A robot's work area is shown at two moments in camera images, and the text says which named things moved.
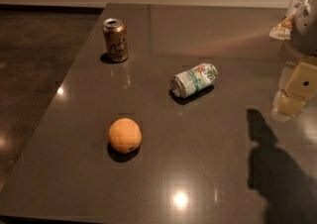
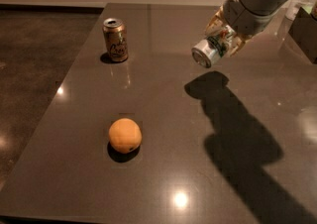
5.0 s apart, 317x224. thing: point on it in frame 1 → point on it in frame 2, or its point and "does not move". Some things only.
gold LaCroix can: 115,39 does not move
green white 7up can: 194,80 → 213,48
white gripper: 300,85 → 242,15
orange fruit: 125,135 does not move
